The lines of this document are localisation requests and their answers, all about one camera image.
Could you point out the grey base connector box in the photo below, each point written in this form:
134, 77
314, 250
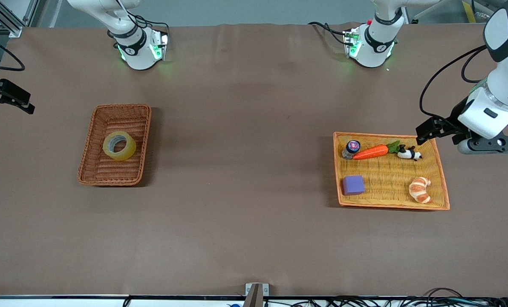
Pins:
350, 42
162, 42

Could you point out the black white panda toy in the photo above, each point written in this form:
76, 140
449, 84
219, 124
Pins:
407, 153

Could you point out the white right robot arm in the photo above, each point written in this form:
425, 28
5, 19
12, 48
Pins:
137, 55

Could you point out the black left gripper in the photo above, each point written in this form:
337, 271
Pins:
455, 117

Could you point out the aluminium frame profile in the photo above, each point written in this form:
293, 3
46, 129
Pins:
13, 29

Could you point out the brown deep wicker basket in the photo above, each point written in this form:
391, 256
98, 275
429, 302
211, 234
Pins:
109, 175

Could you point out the small metal clamp plate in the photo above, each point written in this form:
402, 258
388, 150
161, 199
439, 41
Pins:
265, 290

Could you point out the purple foam cube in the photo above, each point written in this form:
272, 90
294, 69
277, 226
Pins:
353, 185

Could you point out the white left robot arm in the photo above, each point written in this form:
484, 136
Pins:
375, 47

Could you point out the small jar with dark lid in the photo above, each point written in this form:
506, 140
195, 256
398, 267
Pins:
353, 146

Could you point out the toy croissant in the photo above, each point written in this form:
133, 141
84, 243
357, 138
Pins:
419, 190

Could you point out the brown table cloth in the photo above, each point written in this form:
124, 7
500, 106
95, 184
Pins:
254, 234

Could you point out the grey brown upright bar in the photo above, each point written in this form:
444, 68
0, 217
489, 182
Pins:
254, 298

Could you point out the orange flat wicker basket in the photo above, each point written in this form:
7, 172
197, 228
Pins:
386, 198

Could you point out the yellow clear tape roll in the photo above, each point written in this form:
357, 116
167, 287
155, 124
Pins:
108, 149

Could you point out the orange toy carrot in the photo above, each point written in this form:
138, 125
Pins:
371, 152

